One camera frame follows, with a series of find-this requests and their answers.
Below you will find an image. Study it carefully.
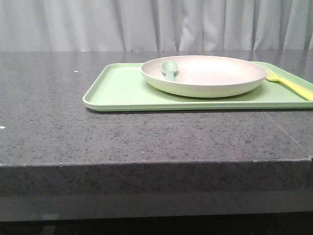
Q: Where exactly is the beige round plate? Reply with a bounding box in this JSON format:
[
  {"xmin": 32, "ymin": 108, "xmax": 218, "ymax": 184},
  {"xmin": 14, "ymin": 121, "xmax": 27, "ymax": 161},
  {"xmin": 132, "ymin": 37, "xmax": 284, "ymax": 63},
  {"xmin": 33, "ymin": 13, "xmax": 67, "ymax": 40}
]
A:
[{"xmin": 141, "ymin": 55, "xmax": 267, "ymax": 98}]

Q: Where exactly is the yellow plastic fork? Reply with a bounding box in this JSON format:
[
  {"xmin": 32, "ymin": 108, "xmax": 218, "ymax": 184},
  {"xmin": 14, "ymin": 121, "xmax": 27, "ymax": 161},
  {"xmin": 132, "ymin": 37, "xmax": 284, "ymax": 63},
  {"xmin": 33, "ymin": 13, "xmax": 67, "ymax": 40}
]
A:
[{"xmin": 266, "ymin": 70, "xmax": 313, "ymax": 101}]

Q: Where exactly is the light green plastic tray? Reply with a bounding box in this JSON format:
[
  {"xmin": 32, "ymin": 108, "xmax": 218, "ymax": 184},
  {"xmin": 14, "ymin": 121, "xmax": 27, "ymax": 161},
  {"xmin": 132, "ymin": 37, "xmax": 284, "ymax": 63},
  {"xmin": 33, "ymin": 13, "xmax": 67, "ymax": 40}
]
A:
[{"xmin": 82, "ymin": 63, "xmax": 313, "ymax": 112}]

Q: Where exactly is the teal plastic spoon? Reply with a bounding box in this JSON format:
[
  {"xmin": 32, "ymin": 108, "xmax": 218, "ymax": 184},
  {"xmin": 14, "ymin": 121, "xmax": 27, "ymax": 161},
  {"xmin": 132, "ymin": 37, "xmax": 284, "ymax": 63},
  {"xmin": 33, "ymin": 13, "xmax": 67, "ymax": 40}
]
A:
[{"xmin": 161, "ymin": 61, "xmax": 178, "ymax": 81}]

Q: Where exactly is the grey pleated curtain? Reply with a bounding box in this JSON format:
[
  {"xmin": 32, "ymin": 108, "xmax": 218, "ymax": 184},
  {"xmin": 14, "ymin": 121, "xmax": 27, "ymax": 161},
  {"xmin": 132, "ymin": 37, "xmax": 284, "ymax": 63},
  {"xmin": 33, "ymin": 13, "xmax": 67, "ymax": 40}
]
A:
[{"xmin": 0, "ymin": 0, "xmax": 313, "ymax": 52}]

